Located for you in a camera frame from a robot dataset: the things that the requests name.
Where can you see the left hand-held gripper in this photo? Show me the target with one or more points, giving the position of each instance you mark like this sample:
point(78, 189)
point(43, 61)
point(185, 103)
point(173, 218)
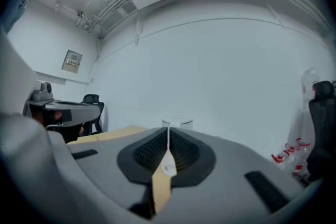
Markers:
point(36, 102)

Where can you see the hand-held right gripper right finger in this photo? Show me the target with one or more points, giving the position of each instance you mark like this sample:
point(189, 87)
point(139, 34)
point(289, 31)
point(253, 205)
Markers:
point(223, 165)

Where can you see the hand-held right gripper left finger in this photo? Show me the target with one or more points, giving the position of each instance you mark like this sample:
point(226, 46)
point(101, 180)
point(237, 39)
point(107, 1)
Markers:
point(105, 165)

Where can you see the white object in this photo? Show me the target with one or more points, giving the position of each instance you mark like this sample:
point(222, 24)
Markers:
point(178, 123)

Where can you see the person's left hand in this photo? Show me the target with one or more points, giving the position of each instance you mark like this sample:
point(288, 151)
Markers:
point(58, 115)

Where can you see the black office chair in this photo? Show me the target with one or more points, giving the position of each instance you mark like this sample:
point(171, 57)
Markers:
point(323, 123)
point(93, 102)

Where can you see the pile of red-label bottles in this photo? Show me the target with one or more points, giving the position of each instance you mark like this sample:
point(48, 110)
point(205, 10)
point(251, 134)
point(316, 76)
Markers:
point(291, 157)

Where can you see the white pipe junction box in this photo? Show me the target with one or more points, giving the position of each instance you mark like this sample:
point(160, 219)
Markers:
point(80, 14)

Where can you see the tall clear plastic bag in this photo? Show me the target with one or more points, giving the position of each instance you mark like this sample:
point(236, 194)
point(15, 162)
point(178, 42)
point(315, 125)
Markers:
point(308, 91)

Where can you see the left hand-held gripper camera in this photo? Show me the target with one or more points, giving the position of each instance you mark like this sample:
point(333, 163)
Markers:
point(42, 91)

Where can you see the grey electrical wall panel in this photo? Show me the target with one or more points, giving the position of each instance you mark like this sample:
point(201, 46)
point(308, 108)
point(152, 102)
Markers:
point(72, 61)

